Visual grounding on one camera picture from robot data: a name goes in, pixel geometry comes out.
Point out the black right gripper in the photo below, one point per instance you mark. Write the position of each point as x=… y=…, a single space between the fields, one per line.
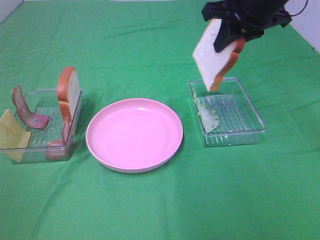
x=244 y=18

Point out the white bread slice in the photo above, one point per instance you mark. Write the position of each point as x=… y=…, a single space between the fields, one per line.
x=68 y=93
x=214 y=65

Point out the green lettuce leaf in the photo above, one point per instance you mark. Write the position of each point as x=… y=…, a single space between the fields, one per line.
x=209 y=118

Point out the pink bacon strip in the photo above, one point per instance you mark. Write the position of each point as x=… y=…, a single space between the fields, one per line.
x=59 y=148

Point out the dark red bacon strip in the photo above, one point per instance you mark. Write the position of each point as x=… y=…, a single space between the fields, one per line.
x=30 y=119

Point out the clear right plastic container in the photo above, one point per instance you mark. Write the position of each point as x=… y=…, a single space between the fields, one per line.
x=239 y=121

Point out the green tablecloth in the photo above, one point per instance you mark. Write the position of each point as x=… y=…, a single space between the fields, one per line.
x=266 y=191

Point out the pink round plate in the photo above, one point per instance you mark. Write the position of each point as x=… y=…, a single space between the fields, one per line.
x=134 y=135

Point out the yellow cheese slice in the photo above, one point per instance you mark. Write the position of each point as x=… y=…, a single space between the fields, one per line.
x=12 y=137

